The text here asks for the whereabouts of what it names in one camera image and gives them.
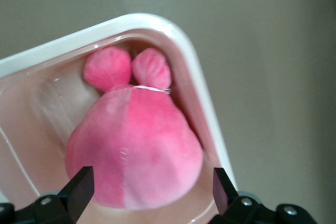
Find pink plastic storage box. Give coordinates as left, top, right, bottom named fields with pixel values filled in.
left=0, top=13, right=238, bottom=224

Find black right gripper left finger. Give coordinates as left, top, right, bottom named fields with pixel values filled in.
left=0, top=165, right=95, bottom=224

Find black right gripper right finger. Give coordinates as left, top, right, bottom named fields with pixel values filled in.
left=207, top=167, right=318, bottom=224

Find pink plush toy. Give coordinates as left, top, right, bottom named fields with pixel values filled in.
left=65, top=46, right=204, bottom=210

